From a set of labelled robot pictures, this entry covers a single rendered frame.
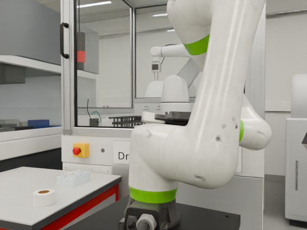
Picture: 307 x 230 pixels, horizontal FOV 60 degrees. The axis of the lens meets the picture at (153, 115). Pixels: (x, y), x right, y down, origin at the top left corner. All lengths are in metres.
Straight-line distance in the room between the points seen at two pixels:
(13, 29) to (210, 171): 1.50
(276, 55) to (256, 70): 3.20
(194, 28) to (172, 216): 0.50
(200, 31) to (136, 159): 0.40
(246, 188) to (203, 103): 0.73
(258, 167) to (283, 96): 3.17
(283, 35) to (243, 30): 3.83
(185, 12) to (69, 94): 0.90
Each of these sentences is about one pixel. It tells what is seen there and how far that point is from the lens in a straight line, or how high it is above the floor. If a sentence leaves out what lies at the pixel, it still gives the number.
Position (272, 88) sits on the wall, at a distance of 4.34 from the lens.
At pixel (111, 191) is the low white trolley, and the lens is 1.30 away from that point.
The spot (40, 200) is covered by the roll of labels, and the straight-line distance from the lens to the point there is 1.01.
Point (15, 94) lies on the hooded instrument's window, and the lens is 1.79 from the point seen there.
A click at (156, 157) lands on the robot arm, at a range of 0.61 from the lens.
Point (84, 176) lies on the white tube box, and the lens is 1.25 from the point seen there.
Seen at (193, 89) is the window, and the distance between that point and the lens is 1.24.
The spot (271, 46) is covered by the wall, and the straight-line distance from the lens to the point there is 4.43.
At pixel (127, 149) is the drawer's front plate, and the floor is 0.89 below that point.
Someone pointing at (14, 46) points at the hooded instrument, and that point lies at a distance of 1.79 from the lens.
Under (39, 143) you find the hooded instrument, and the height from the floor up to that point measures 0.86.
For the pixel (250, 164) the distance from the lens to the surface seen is 1.22.
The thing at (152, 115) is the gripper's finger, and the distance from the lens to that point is 0.79.
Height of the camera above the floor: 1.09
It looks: 1 degrees down
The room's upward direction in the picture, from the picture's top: straight up
